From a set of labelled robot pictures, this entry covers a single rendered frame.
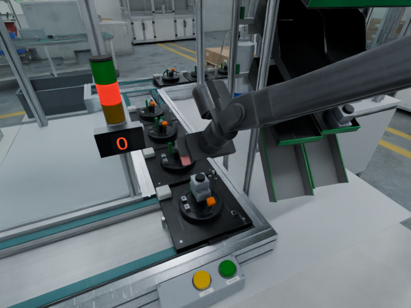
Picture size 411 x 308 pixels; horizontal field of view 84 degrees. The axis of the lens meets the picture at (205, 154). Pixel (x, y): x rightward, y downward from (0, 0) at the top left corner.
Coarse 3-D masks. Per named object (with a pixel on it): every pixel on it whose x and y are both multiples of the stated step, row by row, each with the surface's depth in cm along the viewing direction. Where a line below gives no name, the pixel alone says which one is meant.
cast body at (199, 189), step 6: (198, 174) 67; (204, 174) 69; (192, 180) 67; (198, 180) 65; (204, 180) 66; (192, 186) 69; (198, 186) 66; (204, 186) 67; (198, 192) 66; (204, 192) 66; (210, 192) 67; (198, 198) 66; (204, 198) 67
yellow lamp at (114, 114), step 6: (120, 102) 57; (102, 108) 56; (108, 108) 55; (114, 108) 56; (120, 108) 57; (108, 114) 56; (114, 114) 56; (120, 114) 57; (108, 120) 57; (114, 120) 57; (120, 120) 58
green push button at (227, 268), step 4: (224, 260) 58; (228, 260) 58; (220, 264) 58; (224, 264) 57; (228, 264) 57; (232, 264) 57; (220, 268) 57; (224, 268) 56; (228, 268) 56; (232, 268) 56; (220, 272) 57; (224, 272) 56; (228, 272) 56; (232, 272) 56; (228, 276) 56
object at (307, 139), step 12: (252, 72) 72; (276, 72) 76; (252, 84) 73; (288, 120) 67; (300, 120) 68; (312, 120) 66; (276, 132) 62; (288, 132) 65; (300, 132) 65; (312, 132) 66; (276, 144) 62; (288, 144) 62
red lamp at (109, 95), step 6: (96, 84) 53; (108, 84) 52; (114, 84) 53; (102, 90) 53; (108, 90) 53; (114, 90) 54; (102, 96) 53; (108, 96) 53; (114, 96) 54; (120, 96) 57; (102, 102) 55; (108, 102) 54; (114, 102) 55
